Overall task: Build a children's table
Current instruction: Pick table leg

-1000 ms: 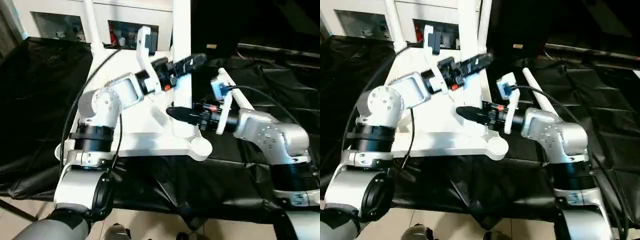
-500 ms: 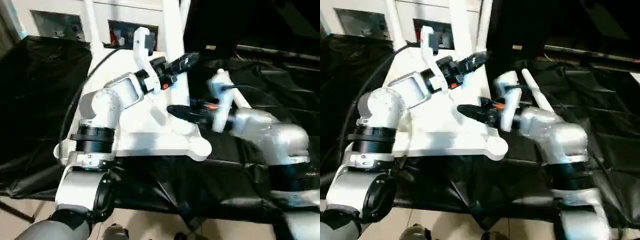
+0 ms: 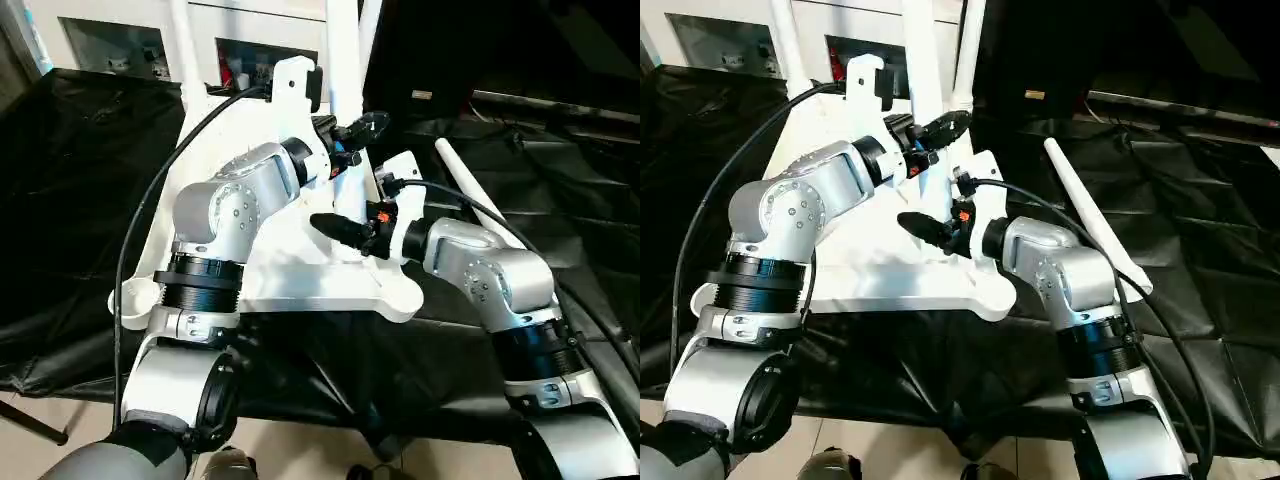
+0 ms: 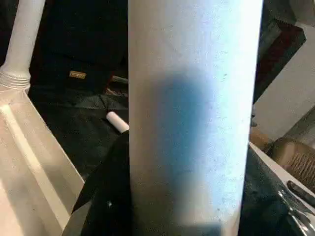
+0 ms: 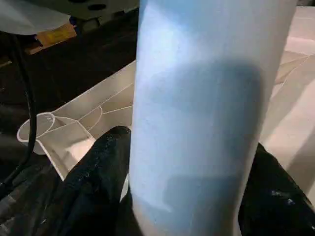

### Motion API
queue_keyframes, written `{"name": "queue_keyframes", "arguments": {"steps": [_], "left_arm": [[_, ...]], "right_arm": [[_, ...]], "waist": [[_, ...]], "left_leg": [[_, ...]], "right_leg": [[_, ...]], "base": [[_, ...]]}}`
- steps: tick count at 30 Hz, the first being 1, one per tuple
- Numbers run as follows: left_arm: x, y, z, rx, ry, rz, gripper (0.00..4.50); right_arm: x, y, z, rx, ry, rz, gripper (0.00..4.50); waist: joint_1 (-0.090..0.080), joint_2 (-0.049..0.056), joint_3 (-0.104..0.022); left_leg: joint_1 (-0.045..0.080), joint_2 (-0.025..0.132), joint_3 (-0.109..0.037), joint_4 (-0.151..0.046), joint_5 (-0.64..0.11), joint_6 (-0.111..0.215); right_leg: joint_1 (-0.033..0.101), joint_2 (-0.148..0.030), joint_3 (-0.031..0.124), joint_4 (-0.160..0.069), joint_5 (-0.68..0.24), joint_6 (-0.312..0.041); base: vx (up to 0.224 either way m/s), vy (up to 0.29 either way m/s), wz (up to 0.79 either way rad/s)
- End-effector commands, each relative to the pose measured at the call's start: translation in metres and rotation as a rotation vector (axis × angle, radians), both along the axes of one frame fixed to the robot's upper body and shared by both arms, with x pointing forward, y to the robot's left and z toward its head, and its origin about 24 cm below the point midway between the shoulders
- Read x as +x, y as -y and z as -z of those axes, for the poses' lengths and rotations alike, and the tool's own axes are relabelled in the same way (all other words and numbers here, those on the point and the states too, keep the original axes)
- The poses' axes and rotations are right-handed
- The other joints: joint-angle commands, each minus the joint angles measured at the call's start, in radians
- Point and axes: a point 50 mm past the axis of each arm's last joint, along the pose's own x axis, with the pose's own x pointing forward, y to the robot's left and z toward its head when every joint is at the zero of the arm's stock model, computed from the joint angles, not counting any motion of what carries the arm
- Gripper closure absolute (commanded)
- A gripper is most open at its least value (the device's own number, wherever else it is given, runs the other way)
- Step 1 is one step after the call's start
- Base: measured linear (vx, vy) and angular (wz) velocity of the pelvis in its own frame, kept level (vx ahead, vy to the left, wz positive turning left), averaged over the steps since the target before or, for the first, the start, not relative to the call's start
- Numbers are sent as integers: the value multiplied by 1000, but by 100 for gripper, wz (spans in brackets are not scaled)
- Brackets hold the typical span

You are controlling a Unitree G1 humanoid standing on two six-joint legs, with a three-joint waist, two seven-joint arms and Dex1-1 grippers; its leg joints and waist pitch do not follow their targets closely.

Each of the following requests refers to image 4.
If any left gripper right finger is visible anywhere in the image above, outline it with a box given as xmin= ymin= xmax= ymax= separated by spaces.
xmin=240 ymin=144 xmax=315 ymax=236

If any black mat cover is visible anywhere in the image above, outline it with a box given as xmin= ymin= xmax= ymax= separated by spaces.
xmin=26 ymin=0 xmax=131 ymax=179

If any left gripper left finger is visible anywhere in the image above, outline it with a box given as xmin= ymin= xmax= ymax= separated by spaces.
xmin=62 ymin=129 xmax=133 ymax=236

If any brown woven object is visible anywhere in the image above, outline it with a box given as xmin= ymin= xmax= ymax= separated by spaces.
xmin=267 ymin=137 xmax=315 ymax=174

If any white plastic table leg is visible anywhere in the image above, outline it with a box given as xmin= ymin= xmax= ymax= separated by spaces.
xmin=0 ymin=0 xmax=47 ymax=92
xmin=105 ymin=111 xmax=130 ymax=135
xmin=127 ymin=0 xmax=263 ymax=236

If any small black device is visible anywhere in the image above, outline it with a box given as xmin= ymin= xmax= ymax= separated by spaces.
xmin=286 ymin=180 xmax=315 ymax=205

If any white plastic table top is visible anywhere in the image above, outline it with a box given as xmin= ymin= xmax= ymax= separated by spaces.
xmin=0 ymin=83 xmax=86 ymax=236

